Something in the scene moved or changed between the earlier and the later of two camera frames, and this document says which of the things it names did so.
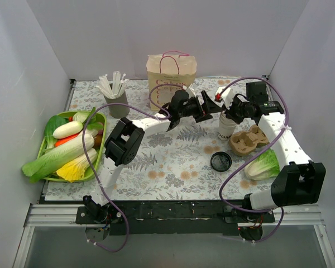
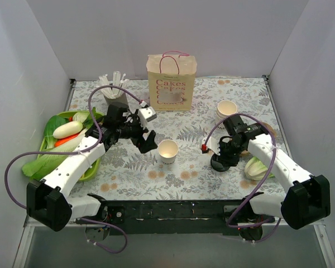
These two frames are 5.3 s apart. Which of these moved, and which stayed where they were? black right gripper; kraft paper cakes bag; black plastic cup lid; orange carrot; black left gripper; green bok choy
Moved: black right gripper; black left gripper
Stayed: black plastic cup lid; green bok choy; orange carrot; kraft paper cakes bag
